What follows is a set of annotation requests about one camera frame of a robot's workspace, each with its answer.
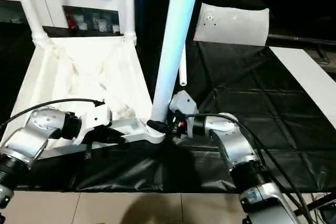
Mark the white plastic table top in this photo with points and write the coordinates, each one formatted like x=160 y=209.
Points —
x=89 y=66

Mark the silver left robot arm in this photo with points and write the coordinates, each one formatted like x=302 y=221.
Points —
x=37 y=129

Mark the black work mat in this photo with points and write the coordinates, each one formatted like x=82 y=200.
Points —
x=252 y=108

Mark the white plastic bag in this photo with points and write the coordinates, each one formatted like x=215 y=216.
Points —
x=231 y=24

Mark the flat white board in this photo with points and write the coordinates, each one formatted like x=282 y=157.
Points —
x=310 y=77

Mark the black floor stand bar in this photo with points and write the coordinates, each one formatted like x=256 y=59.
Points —
x=317 y=205

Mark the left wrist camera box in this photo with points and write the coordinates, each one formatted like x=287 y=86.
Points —
x=94 y=116

